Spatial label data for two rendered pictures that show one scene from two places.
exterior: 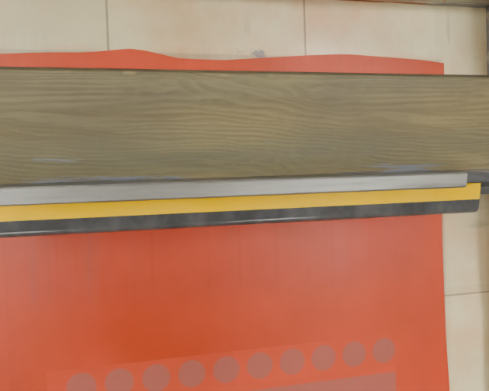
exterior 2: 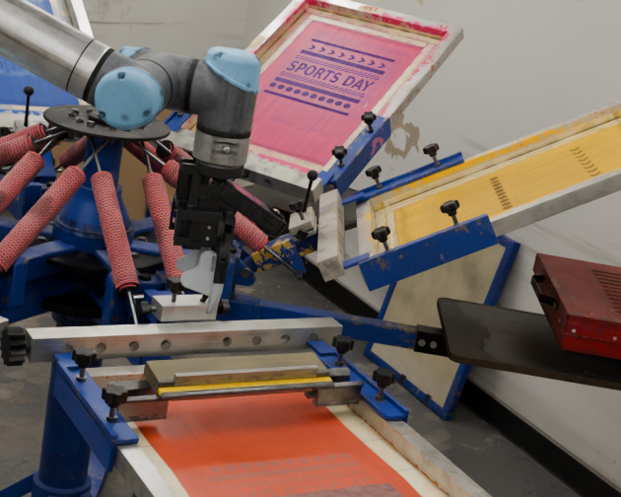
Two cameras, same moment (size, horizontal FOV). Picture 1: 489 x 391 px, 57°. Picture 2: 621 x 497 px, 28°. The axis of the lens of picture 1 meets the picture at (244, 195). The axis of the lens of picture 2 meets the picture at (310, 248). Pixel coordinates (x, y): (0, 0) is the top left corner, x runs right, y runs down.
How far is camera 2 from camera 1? 218 cm
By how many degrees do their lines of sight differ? 68
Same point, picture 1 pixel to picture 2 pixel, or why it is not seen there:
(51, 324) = (193, 456)
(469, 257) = (365, 431)
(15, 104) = (172, 364)
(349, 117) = (269, 361)
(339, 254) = (303, 434)
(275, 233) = (269, 431)
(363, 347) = (334, 456)
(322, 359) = (317, 459)
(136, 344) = (231, 459)
